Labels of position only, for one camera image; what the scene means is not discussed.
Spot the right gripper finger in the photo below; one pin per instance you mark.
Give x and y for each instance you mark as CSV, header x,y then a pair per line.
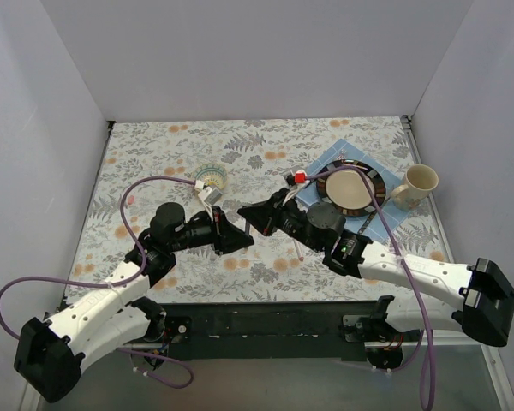
x,y
273,203
259,218

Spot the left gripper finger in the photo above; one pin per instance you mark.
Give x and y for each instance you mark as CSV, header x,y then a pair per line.
x,y
231,243
222,225

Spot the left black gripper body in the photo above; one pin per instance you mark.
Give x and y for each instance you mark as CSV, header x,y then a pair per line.
x,y
218,229

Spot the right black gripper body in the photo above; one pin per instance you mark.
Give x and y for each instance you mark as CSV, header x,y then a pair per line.
x,y
277,215

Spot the pink white pen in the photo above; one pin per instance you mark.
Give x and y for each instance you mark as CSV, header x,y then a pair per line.
x,y
298,251

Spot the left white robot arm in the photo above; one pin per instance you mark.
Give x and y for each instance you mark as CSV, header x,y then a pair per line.
x,y
51,355

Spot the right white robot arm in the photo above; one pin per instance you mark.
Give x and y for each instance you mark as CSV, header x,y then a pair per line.
x,y
477,300

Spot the patterned glass bowl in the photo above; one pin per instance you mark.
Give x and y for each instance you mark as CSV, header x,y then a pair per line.
x,y
212,174

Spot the floral table mat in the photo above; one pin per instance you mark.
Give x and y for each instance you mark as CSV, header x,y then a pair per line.
x,y
152,161

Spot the dark striped plate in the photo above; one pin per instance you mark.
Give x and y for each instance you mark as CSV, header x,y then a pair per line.
x,y
346,191

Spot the cream ceramic mug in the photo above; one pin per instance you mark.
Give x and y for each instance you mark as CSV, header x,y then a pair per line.
x,y
418,182

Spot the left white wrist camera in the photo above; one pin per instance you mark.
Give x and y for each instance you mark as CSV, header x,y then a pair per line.
x,y
207,194

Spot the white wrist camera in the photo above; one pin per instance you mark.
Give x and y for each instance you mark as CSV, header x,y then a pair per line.
x,y
207,194
297,180

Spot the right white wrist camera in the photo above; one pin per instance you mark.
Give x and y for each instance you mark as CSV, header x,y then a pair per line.
x,y
297,180

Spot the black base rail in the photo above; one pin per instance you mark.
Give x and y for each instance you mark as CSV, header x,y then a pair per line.
x,y
292,330

